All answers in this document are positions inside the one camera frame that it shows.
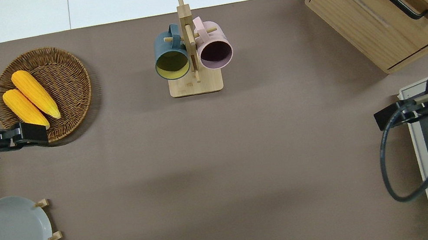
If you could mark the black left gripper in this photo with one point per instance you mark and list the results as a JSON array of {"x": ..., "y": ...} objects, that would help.
[{"x": 33, "y": 133}]

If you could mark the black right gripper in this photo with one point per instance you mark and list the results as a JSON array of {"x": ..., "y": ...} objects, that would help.
[{"x": 387, "y": 118}]

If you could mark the wooden mug rack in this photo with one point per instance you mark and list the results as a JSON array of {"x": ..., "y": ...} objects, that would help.
[{"x": 195, "y": 86}]

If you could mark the yellow corn cob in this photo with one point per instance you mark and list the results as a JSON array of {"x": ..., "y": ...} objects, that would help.
[
  {"x": 35, "y": 92},
  {"x": 23, "y": 108}
]

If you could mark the round wicker basket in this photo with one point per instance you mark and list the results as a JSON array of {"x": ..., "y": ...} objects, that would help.
[{"x": 67, "y": 84}]

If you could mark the dark blue mug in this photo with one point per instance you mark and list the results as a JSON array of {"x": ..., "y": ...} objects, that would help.
[{"x": 166, "y": 47}]

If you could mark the pink mug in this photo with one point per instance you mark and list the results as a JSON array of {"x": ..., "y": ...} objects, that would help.
[{"x": 213, "y": 38}]

